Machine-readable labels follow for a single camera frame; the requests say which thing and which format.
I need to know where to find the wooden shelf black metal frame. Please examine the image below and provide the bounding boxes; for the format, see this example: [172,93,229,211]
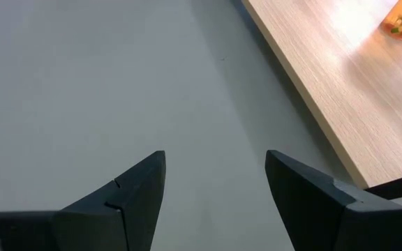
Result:
[239,0,402,200]

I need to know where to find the gray table mat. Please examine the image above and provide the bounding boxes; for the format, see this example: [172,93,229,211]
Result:
[0,0,366,251]

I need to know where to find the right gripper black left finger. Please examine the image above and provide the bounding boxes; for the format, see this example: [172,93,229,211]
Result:
[52,150,168,251]

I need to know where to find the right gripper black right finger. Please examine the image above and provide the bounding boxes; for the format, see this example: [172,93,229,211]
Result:
[265,149,357,251]

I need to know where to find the orange bottle with mixed pills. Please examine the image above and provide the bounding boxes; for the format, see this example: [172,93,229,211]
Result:
[380,0,402,42]

